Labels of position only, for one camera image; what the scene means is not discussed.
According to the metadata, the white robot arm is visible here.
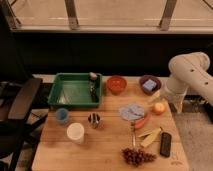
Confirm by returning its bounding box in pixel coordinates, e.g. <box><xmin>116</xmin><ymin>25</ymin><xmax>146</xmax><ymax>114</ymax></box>
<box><xmin>151</xmin><ymin>52</ymin><xmax>213</xmax><ymax>113</ymax></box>

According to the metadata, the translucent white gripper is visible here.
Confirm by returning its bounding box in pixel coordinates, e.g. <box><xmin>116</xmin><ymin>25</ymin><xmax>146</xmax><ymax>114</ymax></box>
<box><xmin>148</xmin><ymin>85</ymin><xmax>187</xmax><ymax>114</ymax></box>

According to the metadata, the black office chair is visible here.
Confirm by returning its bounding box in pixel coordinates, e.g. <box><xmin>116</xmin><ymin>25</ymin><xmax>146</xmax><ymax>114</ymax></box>
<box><xmin>0</xmin><ymin>78</ymin><xmax>46</xmax><ymax>171</ymax></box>

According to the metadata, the purple grape bunch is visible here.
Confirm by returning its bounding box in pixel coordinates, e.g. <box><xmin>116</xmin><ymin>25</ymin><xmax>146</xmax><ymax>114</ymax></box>
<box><xmin>122</xmin><ymin>148</ymin><xmax>156</xmax><ymax>167</ymax></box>

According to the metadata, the metal utensil in tray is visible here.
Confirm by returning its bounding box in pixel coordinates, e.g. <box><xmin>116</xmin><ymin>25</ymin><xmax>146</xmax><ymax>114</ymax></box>
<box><xmin>89</xmin><ymin>72</ymin><xmax>98</xmax><ymax>102</ymax></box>

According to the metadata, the green plastic tray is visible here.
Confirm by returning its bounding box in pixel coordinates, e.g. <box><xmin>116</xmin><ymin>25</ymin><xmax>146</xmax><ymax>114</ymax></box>
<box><xmin>48</xmin><ymin>73</ymin><xmax>102</xmax><ymax>109</ymax></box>

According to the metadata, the red yellow apple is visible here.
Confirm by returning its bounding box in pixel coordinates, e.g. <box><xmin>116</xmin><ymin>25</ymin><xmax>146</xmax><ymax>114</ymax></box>
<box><xmin>152</xmin><ymin>102</ymin><xmax>166</xmax><ymax>115</ymax></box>

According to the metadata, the blue crumpled cloth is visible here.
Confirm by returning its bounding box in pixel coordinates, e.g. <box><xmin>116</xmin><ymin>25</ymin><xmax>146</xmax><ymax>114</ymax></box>
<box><xmin>119</xmin><ymin>104</ymin><xmax>145</xmax><ymax>121</ymax></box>

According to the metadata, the white plastic cup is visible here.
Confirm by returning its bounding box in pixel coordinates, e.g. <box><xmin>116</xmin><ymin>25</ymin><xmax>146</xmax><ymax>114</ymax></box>
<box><xmin>67</xmin><ymin>123</ymin><xmax>85</xmax><ymax>144</ymax></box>

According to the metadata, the black remote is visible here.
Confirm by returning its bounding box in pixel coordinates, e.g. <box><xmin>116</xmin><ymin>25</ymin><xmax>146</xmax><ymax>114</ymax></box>
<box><xmin>160</xmin><ymin>132</ymin><xmax>172</xmax><ymax>157</ymax></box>

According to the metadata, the red bowl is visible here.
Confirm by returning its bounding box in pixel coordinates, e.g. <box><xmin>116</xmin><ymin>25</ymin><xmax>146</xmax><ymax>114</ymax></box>
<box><xmin>106</xmin><ymin>75</ymin><xmax>127</xmax><ymax>95</ymax></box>

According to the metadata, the purple bowl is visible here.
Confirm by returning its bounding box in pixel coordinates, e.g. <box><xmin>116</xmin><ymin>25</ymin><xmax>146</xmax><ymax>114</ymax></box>
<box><xmin>139</xmin><ymin>75</ymin><xmax>161</xmax><ymax>95</ymax></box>

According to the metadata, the orange carrot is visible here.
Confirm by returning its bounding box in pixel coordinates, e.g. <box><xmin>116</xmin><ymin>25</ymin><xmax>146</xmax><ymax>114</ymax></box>
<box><xmin>135</xmin><ymin>113</ymin><xmax>151</xmax><ymax>129</ymax></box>

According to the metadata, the metal cup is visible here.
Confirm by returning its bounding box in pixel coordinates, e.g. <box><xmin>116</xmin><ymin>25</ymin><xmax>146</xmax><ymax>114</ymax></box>
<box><xmin>88</xmin><ymin>113</ymin><xmax>100</xmax><ymax>129</ymax></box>

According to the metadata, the blue plastic cup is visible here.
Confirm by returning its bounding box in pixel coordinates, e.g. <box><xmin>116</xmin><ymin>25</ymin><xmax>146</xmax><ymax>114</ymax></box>
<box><xmin>55</xmin><ymin>108</ymin><xmax>69</xmax><ymax>124</ymax></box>

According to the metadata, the yellow banana piece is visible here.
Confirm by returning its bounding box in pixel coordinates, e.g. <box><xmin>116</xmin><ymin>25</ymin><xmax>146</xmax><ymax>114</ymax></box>
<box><xmin>139</xmin><ymin>127</ymin><xmax>162</xmax><ymax>148</ymax></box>

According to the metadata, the blue sponge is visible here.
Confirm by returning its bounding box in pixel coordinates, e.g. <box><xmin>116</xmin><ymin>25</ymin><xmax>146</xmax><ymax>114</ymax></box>
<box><xmin>142</xmin><ymin>79</ymin><xmax>157</xmax><ymax>92</ymax></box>

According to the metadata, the metal spoon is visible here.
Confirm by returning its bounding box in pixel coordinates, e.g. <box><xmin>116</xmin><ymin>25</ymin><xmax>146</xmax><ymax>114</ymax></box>
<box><xmin>131</xmin><ymin>121</ymin><xmax>136</xmax><ymax>149</ymax></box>

